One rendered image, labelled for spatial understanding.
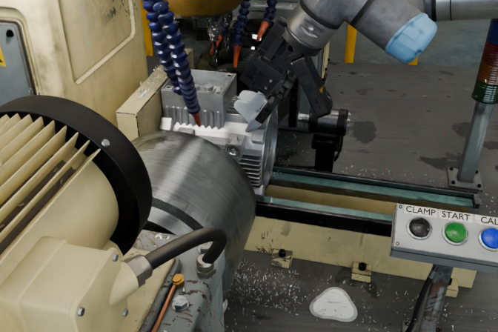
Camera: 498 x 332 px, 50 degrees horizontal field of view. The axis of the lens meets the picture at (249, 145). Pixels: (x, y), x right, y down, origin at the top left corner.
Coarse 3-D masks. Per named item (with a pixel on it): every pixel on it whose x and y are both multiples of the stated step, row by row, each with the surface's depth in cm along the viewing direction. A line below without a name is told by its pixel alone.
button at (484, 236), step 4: (488, 228) 76; (492, 228) 76; (484, 232) 76; (488, 232) 76; (492, 232) 76; (496, 232) 76; (484, 236) 76; (488, 236) 76; (492, 236) 76; (496, 236) 75; (484, 240) 76; (488, 240) 75; (492, 240) 75; (496, 240) 75; (484, 244) 76; (488, 244) 75; (492, 244) 75; (496, 244) 75; (492, 248) 75; (496, 248) 75
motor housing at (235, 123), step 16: (272, 112) 108; (176, 128) 101; (208, 128) 100; (224, 128) 100; (240, 128) 100; (272, 128) 112; (224, 144) 98; (256, 144) 98; (272, 144) 113; (240, 160) 99; (256, 160) 97; (272, 160) 113; (256, 176) 99
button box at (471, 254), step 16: (400, 208) 80; (416, 208) 80; (432, 208) 79; (400, 224) 79; (432, 224) 78; (464, 224) 78; (480, 224) 77; (496, 224) 77; (400, 240) 78; (416, 240) 77; (432, 240) 77; (448, 240) 76; (464, 240) 76; (480, 240) 76; (400, 256) 80; (416, 256) 79; (432, 256) 78; (448, 256) 76; (464, 256) 75; (480, 256) 75; (496, 256) 75; (496, 272) 78
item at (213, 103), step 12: (192, 72) 106; (204, 72) 106; (216, 72) 105; (168, 84) 101; (204, 84) 107; (216, 84) 106; (228, 84) 100; (168, 96) 99; (180, 96) 99; (204, 96) 97; (216, 96) 97; (228, 96) 100; (168, 108) 100; (180, 108) 100; (204, 108) 99; (216, 108) 98; (180, 120) 101; (192, 120) 100; (204, 120) 100; (216, 120) 99
